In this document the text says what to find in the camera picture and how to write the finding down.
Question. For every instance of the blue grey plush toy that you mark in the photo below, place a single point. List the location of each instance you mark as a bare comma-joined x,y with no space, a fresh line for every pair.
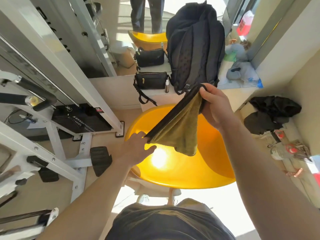
240,67

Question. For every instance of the white gym machine frame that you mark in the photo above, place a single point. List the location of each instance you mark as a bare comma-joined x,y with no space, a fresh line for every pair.
62,64

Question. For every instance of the person's right forearm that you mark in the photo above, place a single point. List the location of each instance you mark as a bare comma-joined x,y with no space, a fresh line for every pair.
265,177

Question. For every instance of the small black foot pad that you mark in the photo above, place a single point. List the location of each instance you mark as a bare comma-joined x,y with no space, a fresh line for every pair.
48,175

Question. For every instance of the olive green towel black edge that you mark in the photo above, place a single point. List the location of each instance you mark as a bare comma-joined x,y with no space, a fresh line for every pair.
181,127

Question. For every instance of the person's right hand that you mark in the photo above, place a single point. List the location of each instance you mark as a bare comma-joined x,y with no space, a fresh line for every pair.
220,109

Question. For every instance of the wall mirror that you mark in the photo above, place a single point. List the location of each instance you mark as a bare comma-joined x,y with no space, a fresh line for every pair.
125,34

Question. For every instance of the person's left hand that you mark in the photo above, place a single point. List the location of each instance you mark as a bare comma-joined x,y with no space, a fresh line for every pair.
133,152

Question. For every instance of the small brown spray bottle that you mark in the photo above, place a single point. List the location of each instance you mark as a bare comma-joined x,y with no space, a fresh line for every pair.
166,86

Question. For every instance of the yellow plastic chair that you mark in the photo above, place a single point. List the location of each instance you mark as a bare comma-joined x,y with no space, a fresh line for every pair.
200,169

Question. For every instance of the black weight stack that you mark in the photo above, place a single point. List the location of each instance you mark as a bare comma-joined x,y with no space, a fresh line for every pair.
80,119

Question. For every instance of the person's dark grey shirt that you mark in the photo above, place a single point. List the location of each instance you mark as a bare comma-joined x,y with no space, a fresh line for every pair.
170,222

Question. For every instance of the person's left forearm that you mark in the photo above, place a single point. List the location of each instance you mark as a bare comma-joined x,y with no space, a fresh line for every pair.
95,202

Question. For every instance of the pile of black clothes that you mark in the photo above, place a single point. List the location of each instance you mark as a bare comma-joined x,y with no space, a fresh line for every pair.
272,112

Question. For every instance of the person's left thumb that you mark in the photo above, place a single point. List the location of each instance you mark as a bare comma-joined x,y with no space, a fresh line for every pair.
150,150

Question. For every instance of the black backpack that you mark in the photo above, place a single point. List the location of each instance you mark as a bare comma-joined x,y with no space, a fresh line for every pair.
195,47

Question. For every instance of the white low ledge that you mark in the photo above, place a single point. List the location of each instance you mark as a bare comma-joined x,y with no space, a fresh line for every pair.
117,89

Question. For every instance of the large black foot pad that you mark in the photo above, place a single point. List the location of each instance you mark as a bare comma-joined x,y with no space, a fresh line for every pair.
100,161

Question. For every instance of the person's right thumb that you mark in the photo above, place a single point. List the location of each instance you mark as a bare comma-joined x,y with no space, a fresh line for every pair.
208,89

